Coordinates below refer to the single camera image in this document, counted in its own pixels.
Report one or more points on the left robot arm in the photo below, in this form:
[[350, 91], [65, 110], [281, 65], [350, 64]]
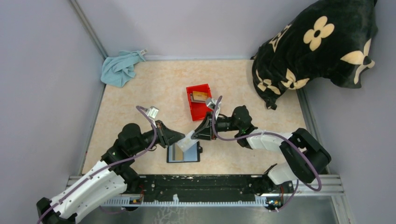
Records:
[[110, 176]]

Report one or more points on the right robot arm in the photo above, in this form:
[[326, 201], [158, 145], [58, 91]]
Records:
[[305, 156]]

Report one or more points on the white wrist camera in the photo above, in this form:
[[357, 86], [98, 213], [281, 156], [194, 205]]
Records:
[[152, 112], [213, 105]]

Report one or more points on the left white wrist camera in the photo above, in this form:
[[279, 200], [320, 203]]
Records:
[[152, 112]]

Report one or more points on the black leather card holder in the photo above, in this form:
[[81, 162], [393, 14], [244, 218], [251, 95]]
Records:
[[191, 155]]

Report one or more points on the silver VIP card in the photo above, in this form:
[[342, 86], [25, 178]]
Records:
[[187, 142]]

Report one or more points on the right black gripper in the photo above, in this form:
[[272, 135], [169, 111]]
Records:
[[205, 130]]

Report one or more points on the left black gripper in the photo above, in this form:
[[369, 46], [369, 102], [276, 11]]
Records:
[[166, 136]]

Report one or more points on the black floral blanket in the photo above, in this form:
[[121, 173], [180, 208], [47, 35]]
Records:
[[329, 39]]

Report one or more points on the aluminium front rail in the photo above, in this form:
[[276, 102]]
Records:
[[330, 186]]

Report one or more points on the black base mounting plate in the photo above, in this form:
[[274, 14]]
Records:
[[206, 188]]

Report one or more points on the red plastic bin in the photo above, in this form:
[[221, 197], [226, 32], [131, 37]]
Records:
[[198, 110]]

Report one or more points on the stack of credit cards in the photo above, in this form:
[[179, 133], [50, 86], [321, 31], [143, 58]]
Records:
[[198, 97]]

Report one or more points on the light blue cloth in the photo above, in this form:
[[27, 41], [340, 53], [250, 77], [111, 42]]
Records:
[[117, 71]]

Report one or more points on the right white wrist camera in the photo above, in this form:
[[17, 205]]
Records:
[[213, 105]]

